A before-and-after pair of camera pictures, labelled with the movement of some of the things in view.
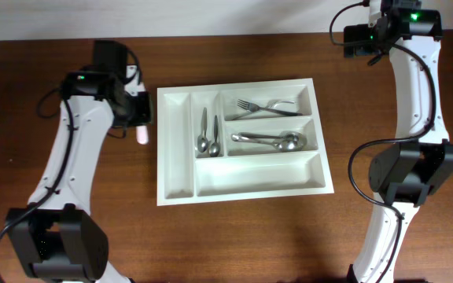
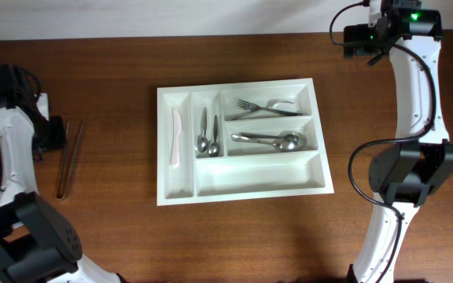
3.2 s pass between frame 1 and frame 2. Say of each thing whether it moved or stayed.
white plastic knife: moved
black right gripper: stayed
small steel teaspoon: stayed
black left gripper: moved
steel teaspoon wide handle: stayed
